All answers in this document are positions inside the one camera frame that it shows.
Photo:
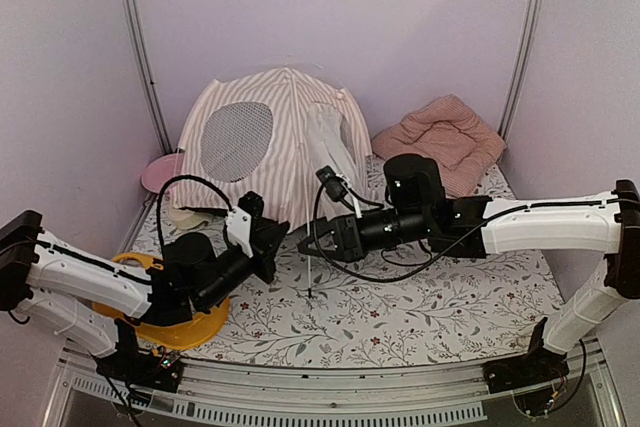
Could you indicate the right aluminium frame post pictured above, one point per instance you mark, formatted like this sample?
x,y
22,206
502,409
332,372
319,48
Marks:
x,y
526,42

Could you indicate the pink bowl behind tent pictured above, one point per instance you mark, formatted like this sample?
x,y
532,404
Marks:
x,y
159,171

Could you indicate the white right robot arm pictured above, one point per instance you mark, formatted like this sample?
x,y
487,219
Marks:
x,y
475,227

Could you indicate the pink gingham cushion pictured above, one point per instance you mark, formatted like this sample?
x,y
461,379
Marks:
x,y
463,145

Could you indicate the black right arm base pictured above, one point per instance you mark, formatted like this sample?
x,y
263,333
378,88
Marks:
x,y
537,365

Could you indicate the front aluminium rail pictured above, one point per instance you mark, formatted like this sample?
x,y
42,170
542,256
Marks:
x,y
226,394

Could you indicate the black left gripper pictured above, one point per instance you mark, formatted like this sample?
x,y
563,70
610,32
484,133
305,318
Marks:
x,y
267,239

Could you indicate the white flexible tent pole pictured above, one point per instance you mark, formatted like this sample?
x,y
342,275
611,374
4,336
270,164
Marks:
x,y
313,69

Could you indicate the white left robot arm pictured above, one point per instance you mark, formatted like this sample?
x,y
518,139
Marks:
x,y
45,276

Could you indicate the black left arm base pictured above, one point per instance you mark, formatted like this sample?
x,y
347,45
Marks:
x,y
161,371

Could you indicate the striped pet tent fabric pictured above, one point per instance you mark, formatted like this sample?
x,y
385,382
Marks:
x,y
242,137

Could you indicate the cream cat-ear pet bowl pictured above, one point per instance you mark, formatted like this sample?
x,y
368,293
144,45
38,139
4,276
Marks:
x,y
185,219

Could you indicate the aluminium frame post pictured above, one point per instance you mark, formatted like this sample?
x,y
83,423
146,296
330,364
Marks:
x,y
526,42
136,33

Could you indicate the yellow double bowl holder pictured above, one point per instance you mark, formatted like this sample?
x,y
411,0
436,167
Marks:
x,y
172,321

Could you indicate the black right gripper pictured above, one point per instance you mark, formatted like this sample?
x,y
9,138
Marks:
x,y
349,241

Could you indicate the left aluminium frame post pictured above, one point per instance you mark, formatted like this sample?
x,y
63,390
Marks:
x,y
136,33

